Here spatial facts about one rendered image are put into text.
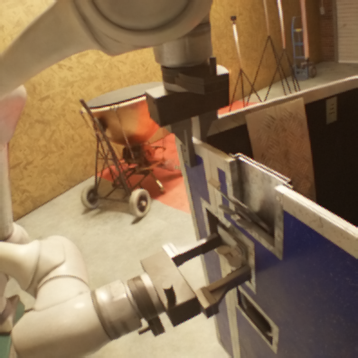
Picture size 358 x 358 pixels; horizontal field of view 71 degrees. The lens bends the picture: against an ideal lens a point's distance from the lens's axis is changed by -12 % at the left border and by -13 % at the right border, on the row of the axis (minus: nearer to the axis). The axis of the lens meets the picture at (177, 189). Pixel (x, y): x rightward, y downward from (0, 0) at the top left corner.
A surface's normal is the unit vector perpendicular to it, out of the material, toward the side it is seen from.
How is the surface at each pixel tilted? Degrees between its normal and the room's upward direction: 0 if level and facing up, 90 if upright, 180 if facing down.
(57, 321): 26
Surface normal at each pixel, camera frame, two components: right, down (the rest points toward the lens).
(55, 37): -0.22, 0.72
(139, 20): 0.03, 0.91
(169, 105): 0.43, 0.53
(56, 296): -0.21, -0.89
